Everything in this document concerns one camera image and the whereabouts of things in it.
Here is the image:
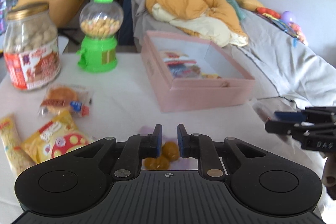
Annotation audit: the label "grey covered sofa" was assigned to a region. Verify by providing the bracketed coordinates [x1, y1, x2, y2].
[130, 0, 336, 204]

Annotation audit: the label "yellow armchair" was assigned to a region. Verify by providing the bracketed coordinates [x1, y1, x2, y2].
[15, 0, 86, 28]

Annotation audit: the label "pink cardboard box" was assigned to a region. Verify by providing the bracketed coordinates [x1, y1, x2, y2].
[141, 31, 255, 113]

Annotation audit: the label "round cake snack packet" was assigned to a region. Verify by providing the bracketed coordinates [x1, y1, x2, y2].
[39, 84, 92, 117]

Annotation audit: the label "snacks inside pink box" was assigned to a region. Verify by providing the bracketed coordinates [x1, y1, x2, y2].
[158, 50, 224, 80]

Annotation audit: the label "green gumball candy dispenser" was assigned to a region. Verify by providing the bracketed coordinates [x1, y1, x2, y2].
[77, 0, 123, 73]

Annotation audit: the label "red label biscuit jar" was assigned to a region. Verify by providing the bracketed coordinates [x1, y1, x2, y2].
[3, 2, 61, 91]

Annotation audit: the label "yellow cream quilt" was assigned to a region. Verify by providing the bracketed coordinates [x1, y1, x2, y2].
[146, 0, 249, 47]

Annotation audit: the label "yellow pillow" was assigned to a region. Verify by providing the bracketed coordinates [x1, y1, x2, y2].
[235, 0, 264, 11]

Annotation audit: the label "long rice cracker packet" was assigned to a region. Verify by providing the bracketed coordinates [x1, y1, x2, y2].
[0, 113, 35, 177]

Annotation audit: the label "brown jelly snack packet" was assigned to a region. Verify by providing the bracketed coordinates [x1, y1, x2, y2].
[142, 135, 192, 170]

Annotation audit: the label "gloved right hand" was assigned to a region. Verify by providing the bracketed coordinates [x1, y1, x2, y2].
[322, 153, 336, 200]

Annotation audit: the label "yellow chip snack bag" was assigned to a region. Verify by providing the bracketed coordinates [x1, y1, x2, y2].
[21, 110, 93, 164]

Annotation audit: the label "colourful toys on sofa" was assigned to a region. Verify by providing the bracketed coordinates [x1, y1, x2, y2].
[255, 7, 309, 47]

